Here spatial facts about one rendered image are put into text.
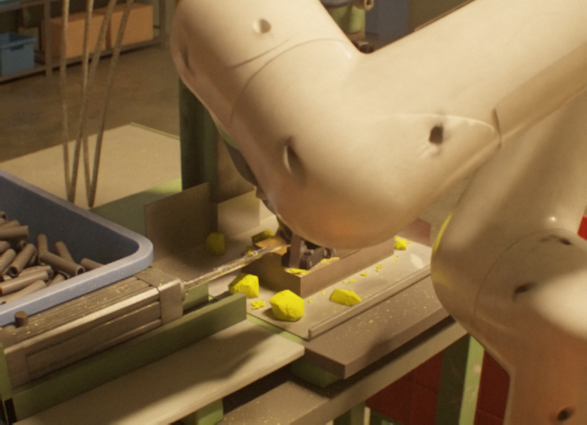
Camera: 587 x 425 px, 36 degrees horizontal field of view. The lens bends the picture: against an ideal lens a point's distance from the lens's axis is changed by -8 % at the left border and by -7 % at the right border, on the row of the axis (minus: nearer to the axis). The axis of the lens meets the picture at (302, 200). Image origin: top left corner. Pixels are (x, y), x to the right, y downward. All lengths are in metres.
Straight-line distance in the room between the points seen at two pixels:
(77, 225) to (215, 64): 0.59
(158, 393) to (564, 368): 0.38
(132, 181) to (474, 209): 0.81
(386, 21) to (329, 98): 6.83
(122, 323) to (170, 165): 0.73
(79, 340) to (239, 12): 0.38
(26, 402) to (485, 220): 0.44
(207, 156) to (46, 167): 0.54
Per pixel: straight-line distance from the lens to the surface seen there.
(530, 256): 0.77
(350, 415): 1.58
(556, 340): 0.70
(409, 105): 0.55
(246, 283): 1.03
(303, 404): 0.94
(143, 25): 7.04
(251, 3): 0.62
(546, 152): 0.82
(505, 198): 0.83
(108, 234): 1.11
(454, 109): 0.56
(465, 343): 1.17
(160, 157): 1.64
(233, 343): 0.95
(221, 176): 1.16
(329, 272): 1.06
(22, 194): 1.28
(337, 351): 0.94
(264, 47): 0.59
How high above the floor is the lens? 1.47
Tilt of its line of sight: 21 degrees down
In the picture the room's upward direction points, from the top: straight up
